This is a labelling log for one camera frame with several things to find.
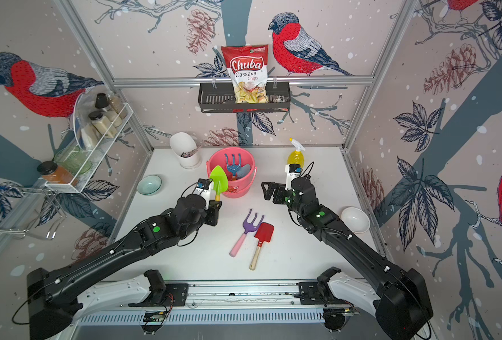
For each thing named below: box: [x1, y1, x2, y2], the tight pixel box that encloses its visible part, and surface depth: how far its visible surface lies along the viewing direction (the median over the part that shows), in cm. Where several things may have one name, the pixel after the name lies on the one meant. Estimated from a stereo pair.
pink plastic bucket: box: [206, 146, 258, 199], surface depth 97 cm
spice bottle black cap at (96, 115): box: [87, 109, 104, 122], surface depth 77 cm
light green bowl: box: [136, 174, 163, 196], surface depth 103 cm
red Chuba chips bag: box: [221, 43, 269, 105], surface depth 83 cm
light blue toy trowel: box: [236, 163, 251, 178], surface depth 102 cm
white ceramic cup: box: [169, 131, 201, 170], surface depth 108 cm
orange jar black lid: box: [36, 160, 59, 175], surface depth 61 cm
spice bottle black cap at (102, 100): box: [95, 92, 110, 109], surface depth 81 cm
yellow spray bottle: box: [287, 137, 306, 169], surface depth 105 cm
